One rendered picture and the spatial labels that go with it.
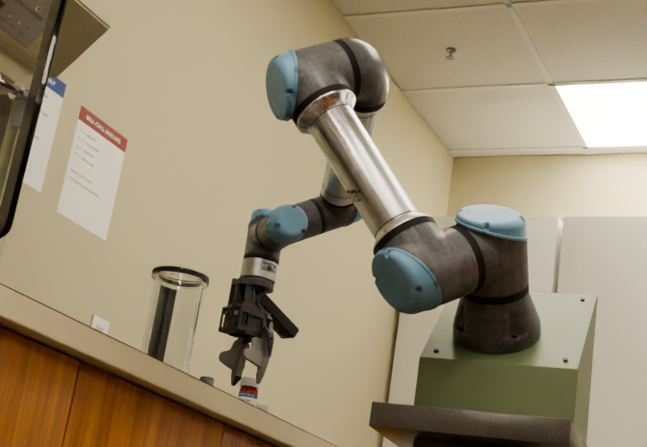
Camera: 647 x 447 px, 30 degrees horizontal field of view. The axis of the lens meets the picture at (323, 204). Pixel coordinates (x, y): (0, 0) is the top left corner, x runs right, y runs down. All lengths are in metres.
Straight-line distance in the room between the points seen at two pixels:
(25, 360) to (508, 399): 0.79
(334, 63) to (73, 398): 0.75
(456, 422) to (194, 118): 1.70
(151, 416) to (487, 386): 0.55
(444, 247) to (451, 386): 0.25
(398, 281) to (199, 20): 1.69
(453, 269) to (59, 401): 0.65
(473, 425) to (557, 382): 0.17
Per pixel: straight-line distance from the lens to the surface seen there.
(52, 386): 1.75
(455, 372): 2.05
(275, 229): 2.38
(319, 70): 2.11
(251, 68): 3.73
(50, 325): 1.69
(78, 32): 2.12
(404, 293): 1.94
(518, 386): 2.03
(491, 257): 1.99
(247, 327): 2.44
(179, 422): 2.04
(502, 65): 4.60
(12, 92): 1.67
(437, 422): 1.95
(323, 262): 4.17
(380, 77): 2.19
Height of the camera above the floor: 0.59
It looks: 19 degrees up
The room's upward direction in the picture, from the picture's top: 9 degrees clockwise
